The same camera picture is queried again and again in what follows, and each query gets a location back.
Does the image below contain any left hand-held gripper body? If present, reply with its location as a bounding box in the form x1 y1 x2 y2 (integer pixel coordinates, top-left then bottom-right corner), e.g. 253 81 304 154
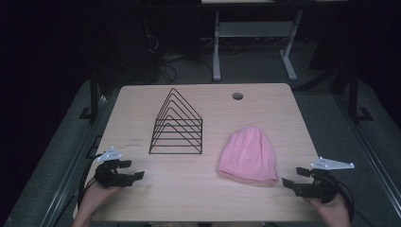
94 146 128 189

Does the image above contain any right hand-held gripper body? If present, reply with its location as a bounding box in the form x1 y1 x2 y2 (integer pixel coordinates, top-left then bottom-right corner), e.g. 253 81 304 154
303 156 356 204

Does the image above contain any pink knit beanie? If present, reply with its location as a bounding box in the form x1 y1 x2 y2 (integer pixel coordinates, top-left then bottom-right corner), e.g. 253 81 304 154
217 126 279 186

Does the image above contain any black wire file rack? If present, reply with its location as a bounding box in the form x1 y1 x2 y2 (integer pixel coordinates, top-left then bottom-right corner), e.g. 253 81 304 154
148 87 203 156

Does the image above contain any person's right hand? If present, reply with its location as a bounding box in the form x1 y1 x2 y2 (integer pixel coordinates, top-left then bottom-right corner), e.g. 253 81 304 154
304 192 352 227

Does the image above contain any black metal stand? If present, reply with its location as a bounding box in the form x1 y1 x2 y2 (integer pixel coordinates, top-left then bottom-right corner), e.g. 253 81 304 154
78 67 106 123
345 66 375 125

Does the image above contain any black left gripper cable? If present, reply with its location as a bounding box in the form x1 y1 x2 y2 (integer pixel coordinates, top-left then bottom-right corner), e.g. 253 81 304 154
77 152 106 202

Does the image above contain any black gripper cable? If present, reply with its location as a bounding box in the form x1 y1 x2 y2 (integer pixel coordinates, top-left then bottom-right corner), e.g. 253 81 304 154
77 152 106 202
327 175 376 227

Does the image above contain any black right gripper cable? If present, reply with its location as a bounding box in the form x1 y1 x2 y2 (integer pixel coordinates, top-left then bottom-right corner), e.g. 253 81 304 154
327 175 376 227

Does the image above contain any aluminium rail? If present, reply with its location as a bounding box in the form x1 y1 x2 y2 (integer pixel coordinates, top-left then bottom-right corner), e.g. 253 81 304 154
40 93 121 227
333 93 401 219

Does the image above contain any tangle of floor cables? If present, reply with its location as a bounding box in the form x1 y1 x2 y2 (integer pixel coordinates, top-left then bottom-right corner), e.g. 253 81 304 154
142 29 216 85

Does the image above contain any white metal desk frame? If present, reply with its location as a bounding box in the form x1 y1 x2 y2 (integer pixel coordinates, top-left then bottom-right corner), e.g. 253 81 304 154
212 9 304 82

